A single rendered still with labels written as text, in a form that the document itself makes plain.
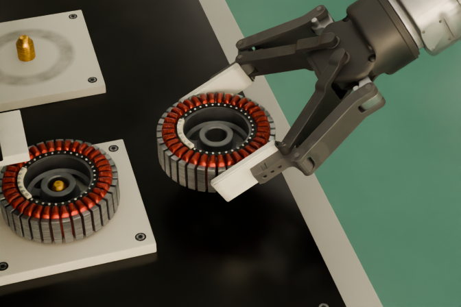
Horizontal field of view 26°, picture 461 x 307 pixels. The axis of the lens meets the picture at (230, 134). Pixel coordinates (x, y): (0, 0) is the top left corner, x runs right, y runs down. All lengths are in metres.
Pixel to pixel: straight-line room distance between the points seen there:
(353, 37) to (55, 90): 0.34
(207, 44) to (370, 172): 1.02
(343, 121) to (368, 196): 1.21
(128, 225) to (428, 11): 0.33
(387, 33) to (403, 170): 1.27
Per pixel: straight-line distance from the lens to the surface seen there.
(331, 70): 0.91
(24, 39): 1.13
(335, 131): 0.88
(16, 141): 0.89
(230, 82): 0.98
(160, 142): 0.93
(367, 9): 0.91
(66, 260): 0.92
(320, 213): 1.00
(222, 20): 1.24
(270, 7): 2.60
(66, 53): 1.15
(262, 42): 0.98
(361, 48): 0.92
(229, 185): 0.90
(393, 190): 2.10
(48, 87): 1.10
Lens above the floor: 1.46
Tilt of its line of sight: 42 degrees down
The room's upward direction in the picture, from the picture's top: straight up
